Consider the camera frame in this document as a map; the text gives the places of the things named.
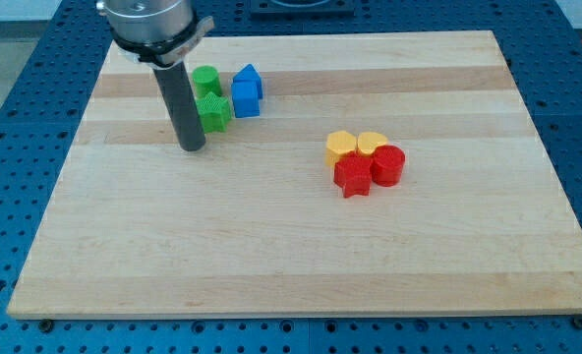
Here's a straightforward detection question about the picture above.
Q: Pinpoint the green star block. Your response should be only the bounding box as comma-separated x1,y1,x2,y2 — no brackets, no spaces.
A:
196,91,231,133

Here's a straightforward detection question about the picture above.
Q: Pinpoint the light wooden board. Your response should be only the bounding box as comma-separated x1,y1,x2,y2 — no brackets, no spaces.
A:
7,30,582,320

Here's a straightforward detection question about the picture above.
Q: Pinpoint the green cylinder block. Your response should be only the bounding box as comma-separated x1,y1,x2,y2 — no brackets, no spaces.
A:
192,66,222,98

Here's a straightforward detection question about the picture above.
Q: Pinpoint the blue cube block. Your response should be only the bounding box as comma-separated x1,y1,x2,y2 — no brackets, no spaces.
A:
231,82,260,118

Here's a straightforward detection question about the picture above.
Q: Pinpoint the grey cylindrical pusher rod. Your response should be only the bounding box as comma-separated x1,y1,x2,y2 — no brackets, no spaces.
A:
153,63,206,151

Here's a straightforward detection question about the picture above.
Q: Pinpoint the red cylinder block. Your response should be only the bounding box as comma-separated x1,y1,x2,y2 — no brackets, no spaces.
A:
371,145,406,187

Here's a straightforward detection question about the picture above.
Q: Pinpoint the yellow pentagon block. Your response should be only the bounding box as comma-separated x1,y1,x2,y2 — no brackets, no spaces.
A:
324,131,357,167

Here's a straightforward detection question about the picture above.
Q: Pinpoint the red star block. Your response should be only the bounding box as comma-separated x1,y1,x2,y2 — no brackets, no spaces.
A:
333,155,373,198

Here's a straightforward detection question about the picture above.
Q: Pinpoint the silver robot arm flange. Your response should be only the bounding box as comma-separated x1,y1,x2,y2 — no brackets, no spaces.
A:
95,0,215,70

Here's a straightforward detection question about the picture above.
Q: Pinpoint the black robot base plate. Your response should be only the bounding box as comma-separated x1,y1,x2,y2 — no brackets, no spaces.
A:
248,0,355,18

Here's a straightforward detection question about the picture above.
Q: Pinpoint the yellow heart block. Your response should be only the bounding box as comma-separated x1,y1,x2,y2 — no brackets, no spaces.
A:
357,132,389,156

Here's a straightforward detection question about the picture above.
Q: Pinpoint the blue triangular prism block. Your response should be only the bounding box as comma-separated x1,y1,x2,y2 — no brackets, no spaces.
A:
233,64,263,99

